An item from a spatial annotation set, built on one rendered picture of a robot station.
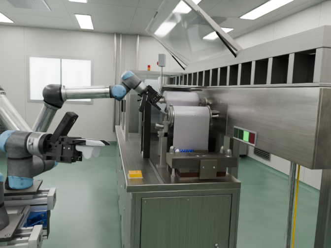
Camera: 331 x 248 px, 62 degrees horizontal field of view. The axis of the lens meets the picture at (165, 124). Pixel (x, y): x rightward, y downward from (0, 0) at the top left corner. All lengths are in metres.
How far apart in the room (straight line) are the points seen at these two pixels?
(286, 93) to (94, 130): 6.40
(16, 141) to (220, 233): 1.23
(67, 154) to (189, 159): 0.85
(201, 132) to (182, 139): 0.14
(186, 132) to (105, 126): 5.63
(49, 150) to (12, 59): 6.69
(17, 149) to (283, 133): 1.01
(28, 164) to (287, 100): 1.01
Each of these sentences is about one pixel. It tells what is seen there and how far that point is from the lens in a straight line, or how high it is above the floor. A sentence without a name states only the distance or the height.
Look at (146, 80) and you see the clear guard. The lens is 2.74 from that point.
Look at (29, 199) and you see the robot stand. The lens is 1.82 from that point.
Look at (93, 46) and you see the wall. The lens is 7.33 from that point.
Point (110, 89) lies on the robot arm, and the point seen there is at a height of 1.40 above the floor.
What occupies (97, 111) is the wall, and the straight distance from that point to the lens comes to 7.27.
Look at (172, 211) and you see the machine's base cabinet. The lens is 1.61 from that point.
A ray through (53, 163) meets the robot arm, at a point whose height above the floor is 1.11.
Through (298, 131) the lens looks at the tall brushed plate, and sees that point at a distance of 1.19.
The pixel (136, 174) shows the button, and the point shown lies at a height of 0.92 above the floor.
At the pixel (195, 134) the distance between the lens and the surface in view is 1.79.
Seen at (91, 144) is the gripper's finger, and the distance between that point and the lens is 0.87.
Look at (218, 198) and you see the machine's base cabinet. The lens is 1.67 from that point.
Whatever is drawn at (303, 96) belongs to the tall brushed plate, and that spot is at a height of 1.41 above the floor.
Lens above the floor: 1.40
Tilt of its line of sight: 7 degrees down
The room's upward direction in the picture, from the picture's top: 2 degrees clockwise
